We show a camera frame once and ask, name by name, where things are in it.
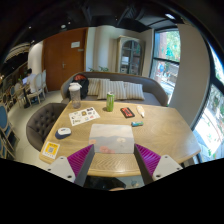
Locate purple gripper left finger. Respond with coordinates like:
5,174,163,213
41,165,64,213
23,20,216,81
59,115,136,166
46,145,95,186

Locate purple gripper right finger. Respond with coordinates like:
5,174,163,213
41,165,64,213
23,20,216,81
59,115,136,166
134,144,182,185

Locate yellow QR code card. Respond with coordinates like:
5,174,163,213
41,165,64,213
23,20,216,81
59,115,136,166
41,141,60,159

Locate teal small lighter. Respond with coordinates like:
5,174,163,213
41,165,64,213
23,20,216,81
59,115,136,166
131,121,144,127

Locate white sticker sheet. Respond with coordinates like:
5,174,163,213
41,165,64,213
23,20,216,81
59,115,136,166
69,107,100,126

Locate dark tufted armchair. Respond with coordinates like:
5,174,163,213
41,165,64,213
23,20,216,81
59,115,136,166
26,103,66,151

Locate cream white small object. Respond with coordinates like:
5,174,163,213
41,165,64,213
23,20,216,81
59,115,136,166
136,105,145,118

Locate blue chair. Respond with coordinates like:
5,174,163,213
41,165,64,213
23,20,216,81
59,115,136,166
0,103,19,160

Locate striped cushion right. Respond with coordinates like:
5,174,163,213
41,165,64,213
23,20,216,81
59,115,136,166
124,82,144,100

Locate striped cushion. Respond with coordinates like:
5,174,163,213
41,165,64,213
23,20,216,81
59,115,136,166
124,82,144,100
97,79,126,100
88,78,106,96

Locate green drink can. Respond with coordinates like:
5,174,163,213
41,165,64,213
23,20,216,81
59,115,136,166
106,92,115,112

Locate clear plastic water bottle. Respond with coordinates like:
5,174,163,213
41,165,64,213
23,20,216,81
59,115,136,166
69,83,81,109

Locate striped cushion middle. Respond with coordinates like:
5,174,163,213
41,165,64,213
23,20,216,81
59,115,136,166
97,79,126,100

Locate grey sofa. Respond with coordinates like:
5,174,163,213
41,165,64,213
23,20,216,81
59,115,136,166
61,72,168,106

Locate striped cushion left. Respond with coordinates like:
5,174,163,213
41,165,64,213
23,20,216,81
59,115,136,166
88,78,106,96

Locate black backpack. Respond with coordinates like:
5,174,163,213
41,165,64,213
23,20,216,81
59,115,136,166
71,74,89,99

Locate white dining chair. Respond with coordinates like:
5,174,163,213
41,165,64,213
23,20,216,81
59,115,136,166
27,74,45,104

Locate seated person white shirt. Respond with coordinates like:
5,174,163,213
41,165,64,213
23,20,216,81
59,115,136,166
26,68,35,94

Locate wooden door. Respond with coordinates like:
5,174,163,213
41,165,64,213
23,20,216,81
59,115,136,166
43,28,88,91

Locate glass door cabinet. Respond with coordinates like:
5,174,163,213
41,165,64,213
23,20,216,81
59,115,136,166
116,36,144,76

